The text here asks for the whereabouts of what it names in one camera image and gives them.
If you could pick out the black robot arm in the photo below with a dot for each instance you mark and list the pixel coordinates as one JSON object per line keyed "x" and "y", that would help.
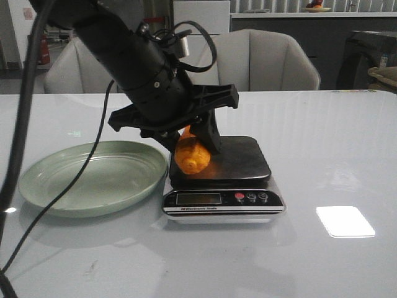
{"x": 146, "y": 69}

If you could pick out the fruit bowl on counter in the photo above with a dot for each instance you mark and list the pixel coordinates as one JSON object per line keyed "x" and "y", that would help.
{"x": 316, "y": 6}

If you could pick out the green plate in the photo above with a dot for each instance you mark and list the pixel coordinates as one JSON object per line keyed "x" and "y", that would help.
{"x": 117, "y": 176}

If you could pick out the silver digital kitchen scale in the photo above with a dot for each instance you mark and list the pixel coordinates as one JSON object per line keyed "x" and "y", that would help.
{"x": 236, "y": 187}

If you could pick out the black appliance box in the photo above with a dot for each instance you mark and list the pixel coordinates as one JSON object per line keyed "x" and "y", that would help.
{"x": 364, "y": 50}

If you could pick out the silver camera on wrist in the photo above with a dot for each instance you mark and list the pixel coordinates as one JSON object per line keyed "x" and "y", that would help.
{"x": 181, "y": 47}

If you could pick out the orange corn cob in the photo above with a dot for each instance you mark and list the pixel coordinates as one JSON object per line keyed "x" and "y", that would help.
{"x": 190, "y": 155}

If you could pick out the grey upholstered chair left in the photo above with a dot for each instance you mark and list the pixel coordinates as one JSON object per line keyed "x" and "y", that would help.
{"x": 76, "y": 71}

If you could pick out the dark kitchen counter cabinet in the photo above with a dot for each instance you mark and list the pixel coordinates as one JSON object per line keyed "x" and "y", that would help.
{"x": 322, "y": 35}

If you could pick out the tan cushion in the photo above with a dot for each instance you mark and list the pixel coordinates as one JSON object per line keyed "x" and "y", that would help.
{"x": 383, "y": 79}

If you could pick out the grey upholstered chair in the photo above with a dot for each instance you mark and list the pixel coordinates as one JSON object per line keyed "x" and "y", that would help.
{"x": 259, "y": 60}
{"x": 76, "y": 71}

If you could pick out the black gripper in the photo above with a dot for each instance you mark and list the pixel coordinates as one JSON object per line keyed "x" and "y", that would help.
{"x": 163, "y": 124}

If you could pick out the red fire extinguisher box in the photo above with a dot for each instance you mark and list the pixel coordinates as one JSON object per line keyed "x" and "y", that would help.
{"x": 44, "y": 54}

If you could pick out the grey upholstered chair middle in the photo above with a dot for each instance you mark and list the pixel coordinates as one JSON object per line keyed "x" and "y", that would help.
{"x": 259, "y": 60}

